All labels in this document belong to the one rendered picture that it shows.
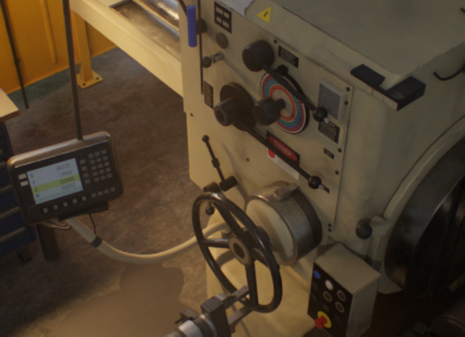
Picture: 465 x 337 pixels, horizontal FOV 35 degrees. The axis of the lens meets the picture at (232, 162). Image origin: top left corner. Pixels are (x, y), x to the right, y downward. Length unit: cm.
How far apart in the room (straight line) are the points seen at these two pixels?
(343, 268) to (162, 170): 232
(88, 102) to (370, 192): 305
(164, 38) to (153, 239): 122
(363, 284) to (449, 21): 69
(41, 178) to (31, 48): 223
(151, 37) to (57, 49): 171
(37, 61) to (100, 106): 46
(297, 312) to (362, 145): 114
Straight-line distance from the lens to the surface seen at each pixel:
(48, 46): 462
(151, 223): 389
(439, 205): 198
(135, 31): 309
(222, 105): 205
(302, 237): 203
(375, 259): 208
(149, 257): 277
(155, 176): 414
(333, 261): 199
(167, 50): 295
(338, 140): 183
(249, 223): 188
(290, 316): 278
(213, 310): 205
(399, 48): 177
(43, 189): 242
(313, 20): 184
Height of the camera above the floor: 286
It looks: 43 degrees down
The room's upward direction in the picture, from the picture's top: straight up
